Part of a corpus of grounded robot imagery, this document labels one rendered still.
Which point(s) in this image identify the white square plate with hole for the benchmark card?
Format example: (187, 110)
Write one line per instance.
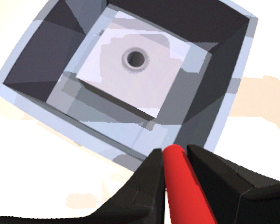
(133, 65)

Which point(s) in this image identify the red peg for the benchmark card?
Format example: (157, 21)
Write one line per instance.
(187, 203)

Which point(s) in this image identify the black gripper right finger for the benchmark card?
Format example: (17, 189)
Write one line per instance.
(236, 194)

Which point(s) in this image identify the open grey box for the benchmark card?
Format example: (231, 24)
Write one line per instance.
(39, 75)

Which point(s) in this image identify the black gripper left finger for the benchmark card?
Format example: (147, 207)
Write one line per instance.
(141, 200)

